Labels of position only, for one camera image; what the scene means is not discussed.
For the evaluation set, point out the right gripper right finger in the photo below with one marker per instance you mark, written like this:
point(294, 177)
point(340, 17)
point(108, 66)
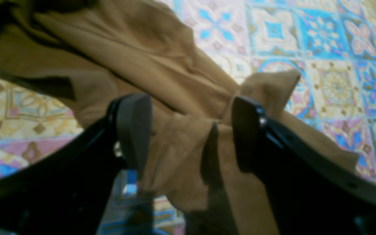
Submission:
point(308, 193)

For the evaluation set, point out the patterned tablecloth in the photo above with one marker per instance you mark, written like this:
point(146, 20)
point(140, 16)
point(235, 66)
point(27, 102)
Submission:
point(331, 43)

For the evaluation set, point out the brown t-shirt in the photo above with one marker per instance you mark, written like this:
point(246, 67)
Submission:
point(88, 52)

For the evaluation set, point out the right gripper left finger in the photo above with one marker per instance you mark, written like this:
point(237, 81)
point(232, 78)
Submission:
point(67, 192)

